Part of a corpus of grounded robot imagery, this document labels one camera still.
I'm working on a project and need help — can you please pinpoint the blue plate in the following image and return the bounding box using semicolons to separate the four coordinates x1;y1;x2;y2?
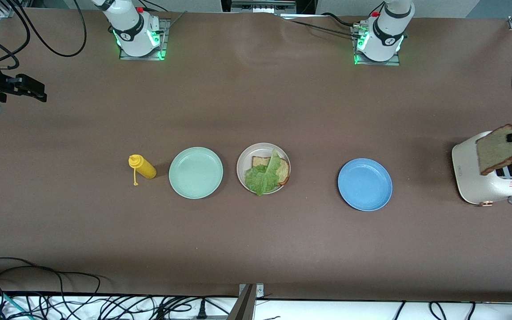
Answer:
337;158;393;212

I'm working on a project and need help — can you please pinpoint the white lower shelf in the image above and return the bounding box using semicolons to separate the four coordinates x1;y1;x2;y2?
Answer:
0;291;512;320

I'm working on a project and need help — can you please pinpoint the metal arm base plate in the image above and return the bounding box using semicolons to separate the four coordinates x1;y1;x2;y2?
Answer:
352;24;401;66
120;18;171;61

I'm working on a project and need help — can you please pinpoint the thin grey cable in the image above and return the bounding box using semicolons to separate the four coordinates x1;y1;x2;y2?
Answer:
161;12;188;36

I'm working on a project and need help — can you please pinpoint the silver black equipment box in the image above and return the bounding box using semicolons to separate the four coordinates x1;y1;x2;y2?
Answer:
220;0;301;17

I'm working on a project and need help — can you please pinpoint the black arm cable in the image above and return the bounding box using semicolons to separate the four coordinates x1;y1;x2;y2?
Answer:
0;0;88;71

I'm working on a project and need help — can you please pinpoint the black base cable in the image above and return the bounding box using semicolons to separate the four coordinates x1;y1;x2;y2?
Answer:
280;12;365;40

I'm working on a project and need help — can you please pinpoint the grey metal bracket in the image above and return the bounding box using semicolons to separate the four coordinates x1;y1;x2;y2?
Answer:
232;283;265;320

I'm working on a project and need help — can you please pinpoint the grey power strip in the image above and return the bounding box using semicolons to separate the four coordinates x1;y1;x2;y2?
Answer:
167;313;230;320

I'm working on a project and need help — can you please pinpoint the brown bread slice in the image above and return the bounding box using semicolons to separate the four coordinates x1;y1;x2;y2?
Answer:
475;124;512;176
252;156;291;186

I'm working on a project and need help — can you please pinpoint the mint green plate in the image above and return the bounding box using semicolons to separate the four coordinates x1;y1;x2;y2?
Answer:
168;147;224;200

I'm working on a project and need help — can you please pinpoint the yellow mustard squeeze bottle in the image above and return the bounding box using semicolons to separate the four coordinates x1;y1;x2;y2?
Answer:
128;154;157;186

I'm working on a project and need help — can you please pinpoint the black looped cable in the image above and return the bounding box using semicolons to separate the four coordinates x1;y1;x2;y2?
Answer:
0;266;102;320
0;257;65;320

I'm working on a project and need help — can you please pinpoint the beige plate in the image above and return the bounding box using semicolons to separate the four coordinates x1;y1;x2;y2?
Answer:
236;142;292;195

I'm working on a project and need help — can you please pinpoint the cream white toaster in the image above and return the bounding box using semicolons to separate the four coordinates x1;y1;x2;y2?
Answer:
452;130;512;208

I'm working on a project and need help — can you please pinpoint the black cable bundle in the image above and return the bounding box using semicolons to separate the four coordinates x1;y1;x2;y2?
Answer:
38;293;239;320

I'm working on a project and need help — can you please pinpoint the green lettuce leaf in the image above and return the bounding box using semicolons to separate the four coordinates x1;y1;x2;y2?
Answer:
244;149;281;196

